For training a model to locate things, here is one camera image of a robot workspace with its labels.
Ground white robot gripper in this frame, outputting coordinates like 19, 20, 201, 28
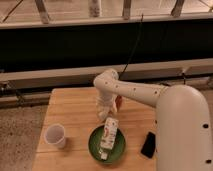
96, 96, 117, 121

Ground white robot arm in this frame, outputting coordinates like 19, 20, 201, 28
93, 69, 213, 171

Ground small red-brown object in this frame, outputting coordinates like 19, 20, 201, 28
115, 95, 123, 110

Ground white bottle in bowl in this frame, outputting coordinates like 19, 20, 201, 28
100, 117, 118, 160

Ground green bowl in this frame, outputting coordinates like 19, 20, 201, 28
88, 125, 126, 164

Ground black phone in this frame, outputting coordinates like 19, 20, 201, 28
141, 132, 156, 158

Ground black cable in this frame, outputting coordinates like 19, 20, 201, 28
118, 13, 145, 81

